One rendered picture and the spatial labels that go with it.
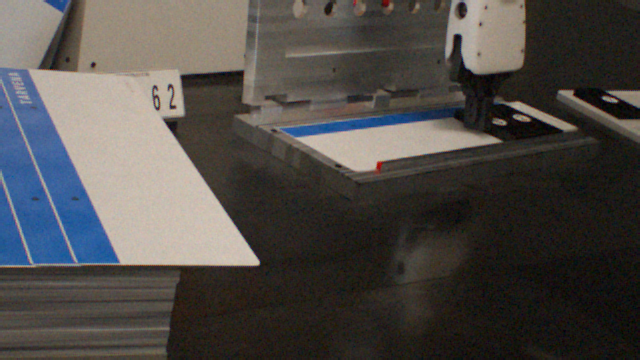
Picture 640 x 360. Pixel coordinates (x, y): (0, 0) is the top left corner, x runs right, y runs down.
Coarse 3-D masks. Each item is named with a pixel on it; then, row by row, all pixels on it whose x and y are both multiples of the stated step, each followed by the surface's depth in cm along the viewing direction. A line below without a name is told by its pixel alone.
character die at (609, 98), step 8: (576, 88) 182; (584, 88) 183; (592, 88) 184; (600, 88) 185; (576, 96) 182; (584, 96) 181; (592, 96) 180; (600, 96) 181; (608, 96) 182; (592, 104) 179; (600, 104) 178; (608, 104) 177; (616, 104) 178; (624, 104) 179; (608, 112) 177; (616, 112) 176; (624, 112) 175; (632, 112) 176
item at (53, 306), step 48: (0, 192) 91; (0, 240) 84; (0, 288) 81; (48, 288) 82; (96, 288) 83; (144, 288) 85; (0, 336) 82; (48, 336) 84; (96, 336) 85; (144, 336) 86
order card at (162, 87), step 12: (96, 72) 133; (108, 72) 134; (120, 72) 135; (132, 72) 136; (144, 72) 137; (156, 72) 138; (168, 72) 139; (144, 84) 137; (156, 84) 138; (168, 84) 139; (180, 84) 140; (156, 96) 138; (168, 96) 139; (180, 96) 140; (156, 108) 138; (168, 108) 139; (180, 108) 140
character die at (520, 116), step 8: (496, 104) 162; (504, 104) 163; (496, 112) 159; (504, 112) 160; (512, 112) 160; (520, 112) 161; (512, 120) 157; (520, 120) 157; (528, 120) 158; (536, 120) 159; (536, 128) 156; (544, 128) 157; (552, 128) 158
